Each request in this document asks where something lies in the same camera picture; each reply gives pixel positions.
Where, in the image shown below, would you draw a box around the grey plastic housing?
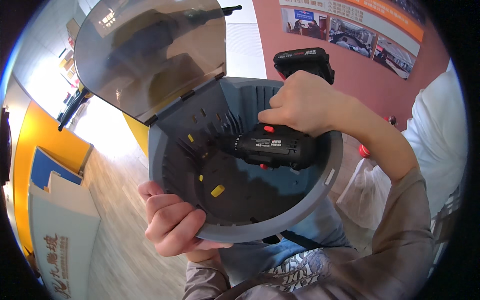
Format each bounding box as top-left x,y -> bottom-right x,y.
148,76 -> 344,244

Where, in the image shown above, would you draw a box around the yellow counter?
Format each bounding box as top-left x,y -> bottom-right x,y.
13,100 -> 93,256

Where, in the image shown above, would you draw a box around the person's right hand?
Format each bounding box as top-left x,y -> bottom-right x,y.
258,70 -> 350,137

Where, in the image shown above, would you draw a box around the white cloth cover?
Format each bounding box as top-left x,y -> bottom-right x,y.
404,59 -> 469,220

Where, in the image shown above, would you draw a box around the white and blue sign board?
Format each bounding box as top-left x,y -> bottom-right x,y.
27,146 -> 102,300

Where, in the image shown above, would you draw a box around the wall photo board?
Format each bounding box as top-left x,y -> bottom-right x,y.
278,0 -> 427,80

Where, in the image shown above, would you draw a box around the person's body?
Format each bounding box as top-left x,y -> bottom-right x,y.
210,167 -> 436,300

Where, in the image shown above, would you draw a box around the shelf with goods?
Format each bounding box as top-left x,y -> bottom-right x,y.
57,18 -> 82,106

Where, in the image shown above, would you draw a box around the person's left hand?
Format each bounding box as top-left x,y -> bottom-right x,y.
137,181 -> 233,258

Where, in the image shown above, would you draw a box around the black cordless drill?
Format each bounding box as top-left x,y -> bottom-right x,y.
215,47 -> 335,172

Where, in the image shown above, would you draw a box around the person's legs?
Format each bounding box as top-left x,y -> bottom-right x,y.
219,196 -> 354,286

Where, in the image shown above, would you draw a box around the black rod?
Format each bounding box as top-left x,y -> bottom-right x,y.
57,88 -> 90,132

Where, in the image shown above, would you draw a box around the tinted transparent hinged lid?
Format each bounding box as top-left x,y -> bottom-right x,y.
74,0 -> 228,127

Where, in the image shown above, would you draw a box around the white plastic bag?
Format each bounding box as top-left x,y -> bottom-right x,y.
335,157 -> 395,231

